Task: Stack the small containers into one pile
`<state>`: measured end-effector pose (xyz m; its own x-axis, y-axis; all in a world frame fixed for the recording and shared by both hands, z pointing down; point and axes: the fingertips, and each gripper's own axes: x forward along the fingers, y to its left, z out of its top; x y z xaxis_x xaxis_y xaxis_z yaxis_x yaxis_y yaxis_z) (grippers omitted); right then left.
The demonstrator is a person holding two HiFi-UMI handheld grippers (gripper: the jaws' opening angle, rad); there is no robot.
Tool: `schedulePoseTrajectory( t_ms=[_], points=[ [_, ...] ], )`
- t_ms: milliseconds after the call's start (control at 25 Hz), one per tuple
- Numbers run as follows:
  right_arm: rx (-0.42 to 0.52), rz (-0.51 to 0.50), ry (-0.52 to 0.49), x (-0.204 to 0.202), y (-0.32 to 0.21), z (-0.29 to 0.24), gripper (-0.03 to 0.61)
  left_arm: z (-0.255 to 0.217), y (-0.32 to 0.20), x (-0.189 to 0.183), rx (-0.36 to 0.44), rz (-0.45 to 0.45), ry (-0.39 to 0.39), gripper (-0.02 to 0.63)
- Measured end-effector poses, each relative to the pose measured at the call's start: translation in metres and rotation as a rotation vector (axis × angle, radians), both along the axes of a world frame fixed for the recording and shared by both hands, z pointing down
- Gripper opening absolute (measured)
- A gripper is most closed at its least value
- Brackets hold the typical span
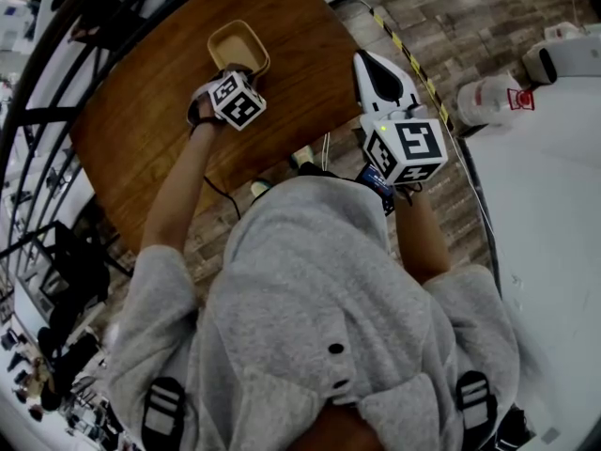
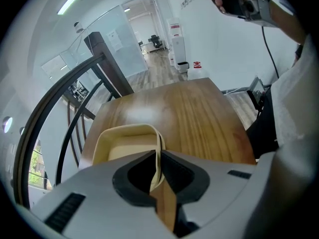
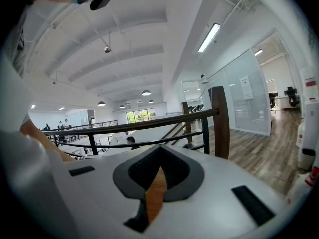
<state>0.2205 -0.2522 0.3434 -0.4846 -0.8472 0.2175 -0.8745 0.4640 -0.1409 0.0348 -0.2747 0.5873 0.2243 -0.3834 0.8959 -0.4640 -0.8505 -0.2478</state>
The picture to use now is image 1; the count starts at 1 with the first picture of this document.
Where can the grey fleece jacket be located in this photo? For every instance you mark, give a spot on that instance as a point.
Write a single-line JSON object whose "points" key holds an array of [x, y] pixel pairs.
{"points": [[305, 299]]}

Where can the clear plastic water jug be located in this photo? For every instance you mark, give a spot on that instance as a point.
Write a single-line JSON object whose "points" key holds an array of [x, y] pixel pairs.
{"points": [[486, 101]]}

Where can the white floor appliance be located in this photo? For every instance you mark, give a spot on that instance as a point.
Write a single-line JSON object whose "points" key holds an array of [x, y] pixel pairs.
{"points": [[568, 59]]}

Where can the person's left forearm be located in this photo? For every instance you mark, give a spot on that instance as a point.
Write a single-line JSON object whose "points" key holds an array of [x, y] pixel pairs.
{"points": [[178, 195]]}

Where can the black chair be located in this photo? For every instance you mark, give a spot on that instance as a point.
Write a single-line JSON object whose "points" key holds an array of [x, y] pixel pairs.
{"points": [[70, 270]]}

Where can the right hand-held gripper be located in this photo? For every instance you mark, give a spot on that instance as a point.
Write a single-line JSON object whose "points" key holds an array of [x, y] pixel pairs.
{"points": [[415, 150]]}

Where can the person's black trousers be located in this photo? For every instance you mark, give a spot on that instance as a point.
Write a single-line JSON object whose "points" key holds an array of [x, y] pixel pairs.
{"points": [[324, 172]]}

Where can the person's right forearm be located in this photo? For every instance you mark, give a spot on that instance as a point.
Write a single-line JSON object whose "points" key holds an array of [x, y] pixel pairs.
{"points": [[420, 233]]}

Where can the black screen device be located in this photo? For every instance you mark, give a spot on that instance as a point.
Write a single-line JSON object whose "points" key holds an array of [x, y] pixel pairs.
{"points": [[375, 183]]}

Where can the yellow black hazard tape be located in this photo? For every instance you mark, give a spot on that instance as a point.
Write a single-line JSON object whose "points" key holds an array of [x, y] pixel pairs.
{"points": [[413, 64]]}

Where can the person's shoe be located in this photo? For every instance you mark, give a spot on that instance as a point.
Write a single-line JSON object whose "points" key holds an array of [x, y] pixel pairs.
{"points": [[260, 188], [303, 156]]}

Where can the red label water jug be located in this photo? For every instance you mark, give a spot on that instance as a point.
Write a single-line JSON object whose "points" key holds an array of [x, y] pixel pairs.
{"points": [[561, 31]]}

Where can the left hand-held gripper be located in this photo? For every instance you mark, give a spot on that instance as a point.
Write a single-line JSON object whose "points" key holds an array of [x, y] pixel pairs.
{"points": [[237, 104]]}

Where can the person's left shoe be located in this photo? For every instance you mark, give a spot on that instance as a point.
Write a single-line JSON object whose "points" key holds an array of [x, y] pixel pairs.
{"points": [[260, 188]]}

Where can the person's right shoe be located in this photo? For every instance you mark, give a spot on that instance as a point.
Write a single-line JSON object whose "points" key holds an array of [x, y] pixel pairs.
{"points": [[303, 156]]}

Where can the person's left hand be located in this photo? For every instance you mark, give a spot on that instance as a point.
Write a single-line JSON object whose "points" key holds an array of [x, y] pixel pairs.
{"points": [[204, 113]]}

